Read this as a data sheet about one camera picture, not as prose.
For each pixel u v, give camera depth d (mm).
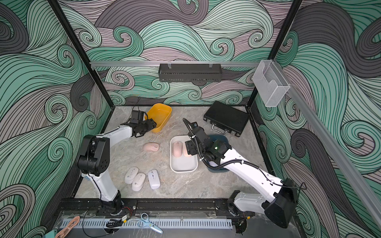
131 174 826
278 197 378
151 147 933
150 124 899
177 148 923
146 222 691
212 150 496
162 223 697
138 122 762
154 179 812
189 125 579
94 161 495
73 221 688
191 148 662
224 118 1033
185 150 917
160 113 1126
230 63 950
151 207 745
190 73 1065
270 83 781
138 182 799
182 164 879
